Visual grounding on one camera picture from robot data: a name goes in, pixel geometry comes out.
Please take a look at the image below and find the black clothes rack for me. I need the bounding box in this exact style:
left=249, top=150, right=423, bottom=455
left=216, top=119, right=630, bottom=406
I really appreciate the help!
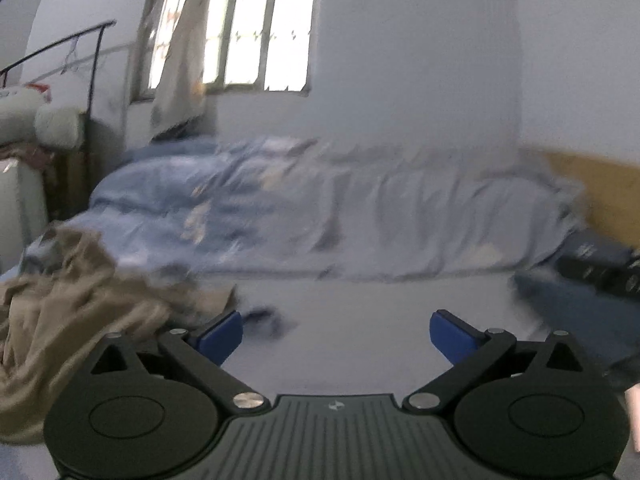
left=0, top=20, right=117, bottom=126

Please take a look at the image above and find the barred window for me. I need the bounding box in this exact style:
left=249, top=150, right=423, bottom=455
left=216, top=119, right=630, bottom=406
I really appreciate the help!
left=132, top=0, right=321, bottom=103

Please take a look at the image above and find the white plastic cabinet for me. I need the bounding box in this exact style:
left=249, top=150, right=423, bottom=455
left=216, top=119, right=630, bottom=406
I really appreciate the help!
left=0, top=157, right=51, bottom=273

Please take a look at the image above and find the light blue printed duvet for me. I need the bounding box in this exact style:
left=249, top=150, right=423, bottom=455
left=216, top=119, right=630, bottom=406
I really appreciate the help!
left=25, top=135, right=586, bottom=283

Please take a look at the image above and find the white rolled bedding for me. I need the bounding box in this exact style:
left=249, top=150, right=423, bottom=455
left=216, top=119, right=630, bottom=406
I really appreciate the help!
left=0, top=87, right=83, bottom=151

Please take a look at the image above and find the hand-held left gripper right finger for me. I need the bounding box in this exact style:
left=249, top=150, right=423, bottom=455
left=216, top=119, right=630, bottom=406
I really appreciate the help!
left=401, top=310, right=591, bottom=415

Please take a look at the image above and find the blue paw print pillow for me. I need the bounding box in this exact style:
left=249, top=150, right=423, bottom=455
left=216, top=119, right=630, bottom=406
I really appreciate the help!
left=557, top=232, right=640, bottom=303

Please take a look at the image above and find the beige garment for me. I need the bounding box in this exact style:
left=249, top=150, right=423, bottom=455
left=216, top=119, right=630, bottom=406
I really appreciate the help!
left=0, top=227, right=238, bottom=443

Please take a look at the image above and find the dark blue garment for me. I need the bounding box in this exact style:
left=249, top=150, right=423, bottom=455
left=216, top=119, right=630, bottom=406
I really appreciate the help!
left=512, top=270, right=606, bottom=346

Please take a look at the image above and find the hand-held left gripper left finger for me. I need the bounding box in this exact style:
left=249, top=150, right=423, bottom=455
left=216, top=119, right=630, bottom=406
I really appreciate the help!
left=90, top=310, right=271, bottom=415

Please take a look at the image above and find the brown cabinet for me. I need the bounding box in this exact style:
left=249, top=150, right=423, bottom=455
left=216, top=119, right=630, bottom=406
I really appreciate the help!
left=42, top=147, right=98, bottom=221

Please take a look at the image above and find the beige printed curtain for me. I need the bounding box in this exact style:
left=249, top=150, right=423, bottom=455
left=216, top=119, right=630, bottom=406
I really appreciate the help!
left=150, top=0, right=221, bottom=133

